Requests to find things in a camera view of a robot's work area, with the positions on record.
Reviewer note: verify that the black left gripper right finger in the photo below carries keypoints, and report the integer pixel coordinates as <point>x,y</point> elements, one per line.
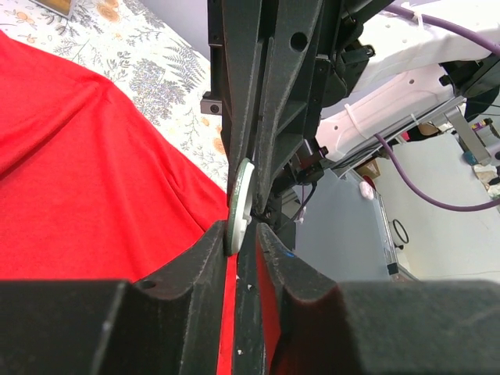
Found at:
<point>314,325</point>

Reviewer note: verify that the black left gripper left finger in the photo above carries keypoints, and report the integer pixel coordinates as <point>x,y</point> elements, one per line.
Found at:
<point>166,323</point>

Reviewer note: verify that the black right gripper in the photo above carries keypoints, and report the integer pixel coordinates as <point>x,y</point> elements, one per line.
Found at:
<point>281,77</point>

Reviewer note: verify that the silver grey brooch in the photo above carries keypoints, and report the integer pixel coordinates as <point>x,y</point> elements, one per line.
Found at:
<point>241,199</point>

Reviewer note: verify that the red tank top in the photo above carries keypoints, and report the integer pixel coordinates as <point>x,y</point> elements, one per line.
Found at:
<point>90,190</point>

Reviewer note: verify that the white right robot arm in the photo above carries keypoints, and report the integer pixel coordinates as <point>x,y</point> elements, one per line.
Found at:
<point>426,56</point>

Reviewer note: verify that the floral patterned table mat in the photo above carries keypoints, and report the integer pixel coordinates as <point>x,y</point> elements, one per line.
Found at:
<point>147,60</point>

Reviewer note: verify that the pink white small object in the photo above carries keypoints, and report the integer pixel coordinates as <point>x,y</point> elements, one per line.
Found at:
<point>366,190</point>

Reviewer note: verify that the aluminium frame rail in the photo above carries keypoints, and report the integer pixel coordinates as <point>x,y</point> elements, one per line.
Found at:
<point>394,239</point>

